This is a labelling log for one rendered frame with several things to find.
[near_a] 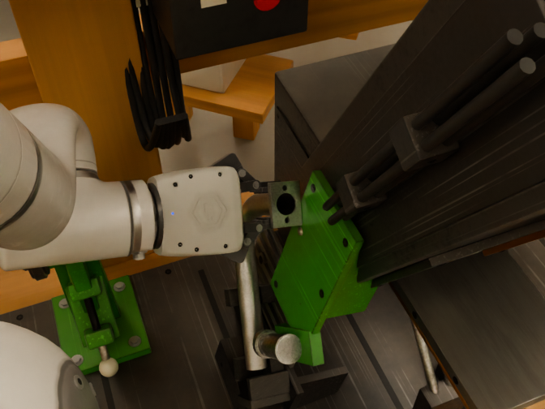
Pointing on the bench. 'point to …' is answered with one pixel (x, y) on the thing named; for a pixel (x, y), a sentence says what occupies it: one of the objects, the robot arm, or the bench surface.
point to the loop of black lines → (143, 118)
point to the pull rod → (107, 368)
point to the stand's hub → (39, 273)
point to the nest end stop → (262, 401)
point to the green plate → (319, 264)
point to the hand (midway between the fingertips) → (272, 204)
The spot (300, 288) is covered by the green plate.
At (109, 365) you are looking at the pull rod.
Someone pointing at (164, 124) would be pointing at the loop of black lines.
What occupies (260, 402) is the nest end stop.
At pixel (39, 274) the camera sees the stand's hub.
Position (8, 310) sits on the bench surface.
